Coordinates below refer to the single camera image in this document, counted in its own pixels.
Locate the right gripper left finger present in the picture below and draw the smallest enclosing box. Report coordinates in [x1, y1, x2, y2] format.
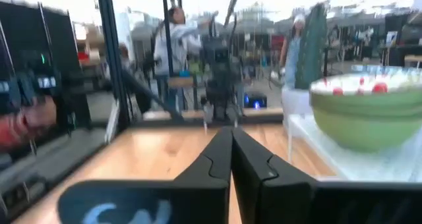
[58, 126, 233, 224]

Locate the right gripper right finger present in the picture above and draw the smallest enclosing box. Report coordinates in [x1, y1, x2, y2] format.
[232, 127, 422, 224]

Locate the red flower pattern bowl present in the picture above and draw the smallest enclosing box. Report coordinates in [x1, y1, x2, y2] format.
[310, 94, 422, 115]
[312, 107, 422, 153]
[309, 72, 422, 101]

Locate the white perforated metal rack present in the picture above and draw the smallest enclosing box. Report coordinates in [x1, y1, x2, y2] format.
[286, 113, 422, 182]

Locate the black device blue light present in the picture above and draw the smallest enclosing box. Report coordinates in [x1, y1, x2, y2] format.
[243, 92, 268, 109]

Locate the green cactus plant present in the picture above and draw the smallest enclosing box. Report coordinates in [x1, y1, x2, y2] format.
[294, 3, 329, 90]

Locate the black equipment cabinet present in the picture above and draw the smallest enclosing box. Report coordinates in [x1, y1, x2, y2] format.
[0, 0, 93, 129]

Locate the black aluminium rig frame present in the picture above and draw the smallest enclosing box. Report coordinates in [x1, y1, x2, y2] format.
[95, 0, 284, 132]

